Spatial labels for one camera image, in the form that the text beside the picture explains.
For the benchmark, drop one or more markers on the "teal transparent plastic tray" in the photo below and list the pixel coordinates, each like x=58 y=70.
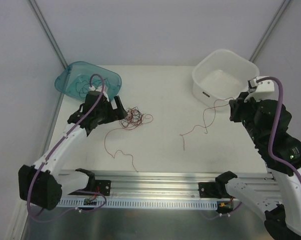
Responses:
x=76 y=79

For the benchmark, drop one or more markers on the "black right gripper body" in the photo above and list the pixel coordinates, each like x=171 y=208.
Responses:
x=236 y=110

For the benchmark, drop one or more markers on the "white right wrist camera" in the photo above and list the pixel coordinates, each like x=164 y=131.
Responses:
x=259 y=90

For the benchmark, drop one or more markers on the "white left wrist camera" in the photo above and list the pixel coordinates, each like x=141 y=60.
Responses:
x=101 y=89

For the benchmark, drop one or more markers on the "white plastic basket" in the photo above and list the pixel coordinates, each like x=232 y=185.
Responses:
x=221 y=76

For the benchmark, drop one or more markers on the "aluminium frame rail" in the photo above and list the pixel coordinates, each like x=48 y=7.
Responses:
x=177 y=186

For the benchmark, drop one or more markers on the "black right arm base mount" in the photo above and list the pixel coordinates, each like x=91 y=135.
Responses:
x=216 y=189

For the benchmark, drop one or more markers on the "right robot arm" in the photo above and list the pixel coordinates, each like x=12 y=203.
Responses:
x=283 y=157

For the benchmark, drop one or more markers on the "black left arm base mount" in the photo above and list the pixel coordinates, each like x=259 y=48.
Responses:
x=93 y=185

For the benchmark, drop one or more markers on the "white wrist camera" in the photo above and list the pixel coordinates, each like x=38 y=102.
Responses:
x=101 y=89
x=259 y=90

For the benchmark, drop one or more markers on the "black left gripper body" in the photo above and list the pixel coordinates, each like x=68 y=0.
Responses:
x=113 y=111

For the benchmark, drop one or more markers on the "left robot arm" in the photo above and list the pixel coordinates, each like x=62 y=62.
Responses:
x=41 y=184

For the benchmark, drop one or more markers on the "white slotted cable duct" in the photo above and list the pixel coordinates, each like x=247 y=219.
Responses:
x=126 y=203

